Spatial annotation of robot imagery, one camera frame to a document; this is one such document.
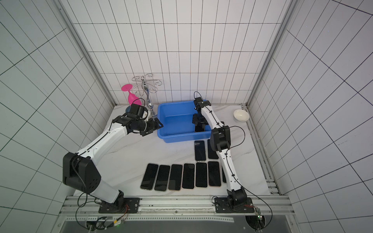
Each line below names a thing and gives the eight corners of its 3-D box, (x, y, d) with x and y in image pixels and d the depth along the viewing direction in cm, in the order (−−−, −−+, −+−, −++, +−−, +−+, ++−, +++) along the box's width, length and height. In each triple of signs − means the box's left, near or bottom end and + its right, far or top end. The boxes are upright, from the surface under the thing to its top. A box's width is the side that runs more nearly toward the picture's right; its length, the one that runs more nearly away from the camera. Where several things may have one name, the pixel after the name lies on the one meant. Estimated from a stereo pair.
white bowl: (233, 124, 110) (235, 119, 105) (231, 114, 116) (233, 108, 112) (247, 124, 110) (250, 119, 105) (244, 114, 116) (247, 108, 112)
